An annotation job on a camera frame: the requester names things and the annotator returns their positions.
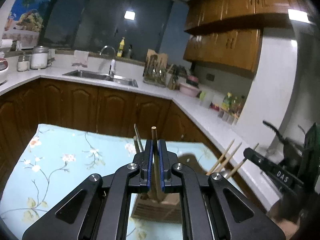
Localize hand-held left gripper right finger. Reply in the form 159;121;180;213
157;139;286;240

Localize steel kitchen sink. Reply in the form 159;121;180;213
62;69;139;88

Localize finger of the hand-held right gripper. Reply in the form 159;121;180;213
243;147;304;188

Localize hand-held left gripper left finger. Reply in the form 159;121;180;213
22;139;153;240

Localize red and white rice cooker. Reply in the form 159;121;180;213
0;57;11;84

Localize dark bowl with pink lid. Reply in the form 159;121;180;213
186;75;200;86

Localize floral blue tablecloth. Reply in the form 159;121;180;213
0;123;240;240

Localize yellow green bottle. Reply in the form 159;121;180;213
224;92;235;110

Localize wooden cabinets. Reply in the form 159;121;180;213
0;77;265;213
182;0;310;72

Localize glass jar with white contents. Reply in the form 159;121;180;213
17;54;30;72

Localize wooden chopstick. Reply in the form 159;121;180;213
206;139;235;175
151;126;162;204
227;143;259;179
214;142;243;174

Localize wooden utensil holder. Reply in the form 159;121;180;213
131;152;209;225

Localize pale dish cloth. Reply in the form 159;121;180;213
71;50;90;67

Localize tropical fruit wall poster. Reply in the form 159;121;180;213
2;0;58;49

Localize wooden lower cabinets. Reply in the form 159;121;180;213
0;77;265;213

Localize wooden knife block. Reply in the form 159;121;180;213
168;64;187;90

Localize pink plastic basin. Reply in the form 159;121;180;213
179;81;202;96

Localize dark kitchen window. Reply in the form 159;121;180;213
40;0;190;60

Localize wooden cutlery rack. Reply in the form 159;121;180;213
142;49;168;87

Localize black lever faucet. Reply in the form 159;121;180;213
262;120;288;143

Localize white paper roll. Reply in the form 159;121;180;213
1;39;14;53

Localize person's right hand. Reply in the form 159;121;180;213
266;192;313;240

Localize chrome faucet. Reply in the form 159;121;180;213
99;45;117;76

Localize wooden upper cabinets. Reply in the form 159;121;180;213
182;0;310;72

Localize white pot with metal lid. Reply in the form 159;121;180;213
30;46;49;70

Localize translucent white cup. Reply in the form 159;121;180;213
204;90;217;108

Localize yellow dish soap bottle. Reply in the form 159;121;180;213
117;37;125;57

